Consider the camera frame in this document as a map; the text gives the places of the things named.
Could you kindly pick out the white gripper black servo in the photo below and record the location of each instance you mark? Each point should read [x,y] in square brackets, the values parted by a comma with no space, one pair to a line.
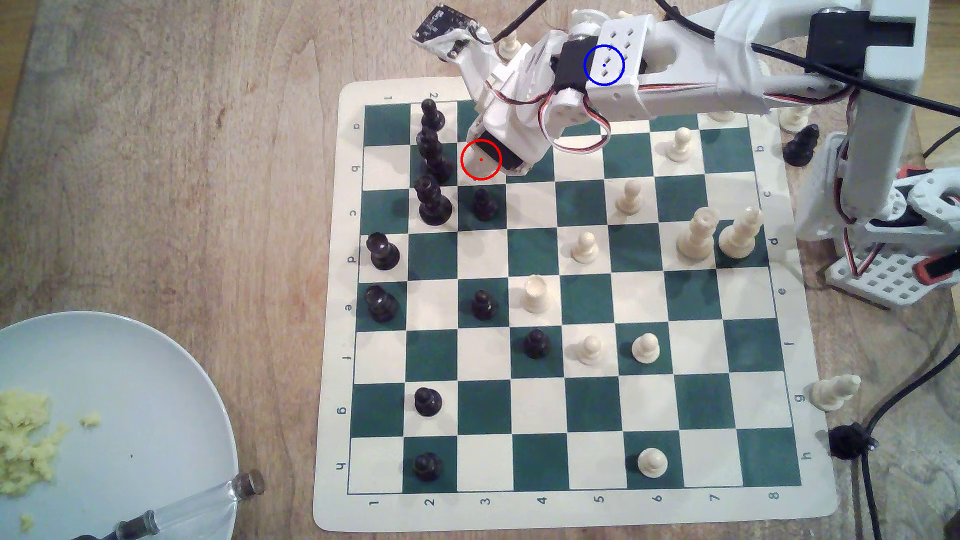
[492,156]

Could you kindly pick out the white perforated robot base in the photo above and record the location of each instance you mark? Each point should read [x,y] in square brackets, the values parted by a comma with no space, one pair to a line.
[892,277]

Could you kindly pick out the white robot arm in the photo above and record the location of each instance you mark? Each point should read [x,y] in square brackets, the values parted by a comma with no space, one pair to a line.
[885,112]

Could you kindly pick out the black chess pawn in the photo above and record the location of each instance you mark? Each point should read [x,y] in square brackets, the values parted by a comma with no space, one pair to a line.
[427,402]
[427,466]
[536,343]
[431,114]
[484,204]
[484,305]

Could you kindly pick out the tall black chess piece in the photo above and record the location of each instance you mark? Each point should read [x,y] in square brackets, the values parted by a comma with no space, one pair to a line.
[433,202]
[433,154]

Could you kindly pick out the green white chess mat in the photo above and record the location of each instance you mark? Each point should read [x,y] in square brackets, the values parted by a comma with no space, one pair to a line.
[487,255]

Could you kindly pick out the white chess rook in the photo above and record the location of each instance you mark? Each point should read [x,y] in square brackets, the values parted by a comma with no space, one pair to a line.
[722,117]
[536,294]

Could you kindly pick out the black chess rook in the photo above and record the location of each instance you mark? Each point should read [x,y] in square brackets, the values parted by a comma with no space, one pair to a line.
[383,251]

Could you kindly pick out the black chess knight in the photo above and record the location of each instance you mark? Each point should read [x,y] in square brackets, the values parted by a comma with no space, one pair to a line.
[382,304]

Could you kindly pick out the white chess bishop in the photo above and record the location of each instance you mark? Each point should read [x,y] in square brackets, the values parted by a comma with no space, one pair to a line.
[795,120]

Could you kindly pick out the black pawn off-board right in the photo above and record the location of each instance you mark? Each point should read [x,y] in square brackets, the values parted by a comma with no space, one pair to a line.
[800,146]

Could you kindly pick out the pale blue plate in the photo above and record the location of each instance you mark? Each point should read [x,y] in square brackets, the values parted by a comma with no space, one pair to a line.
[127,420]

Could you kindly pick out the small yellow food crumb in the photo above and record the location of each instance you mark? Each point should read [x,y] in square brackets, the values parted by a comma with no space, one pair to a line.
[26,522]
[90,420]

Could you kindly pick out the yellow food pile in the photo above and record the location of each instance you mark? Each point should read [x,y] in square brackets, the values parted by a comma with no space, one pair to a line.
[22,442]

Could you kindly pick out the black camera circuit board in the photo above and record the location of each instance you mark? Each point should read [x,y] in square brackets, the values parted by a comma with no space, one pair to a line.
[446,28]

